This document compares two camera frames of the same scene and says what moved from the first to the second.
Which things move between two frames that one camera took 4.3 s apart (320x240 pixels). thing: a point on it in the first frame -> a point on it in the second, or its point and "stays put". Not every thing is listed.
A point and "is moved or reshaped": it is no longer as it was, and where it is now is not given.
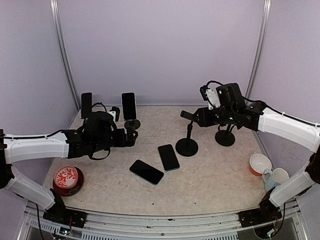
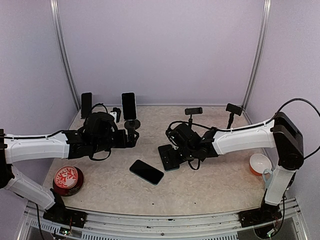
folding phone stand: (131, 126) stays put
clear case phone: (86, 104) stays put
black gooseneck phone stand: (187, 147) is moved or reshaped
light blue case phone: (129, 105) stays put
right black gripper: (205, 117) -> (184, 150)
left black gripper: (130, 140) stays put
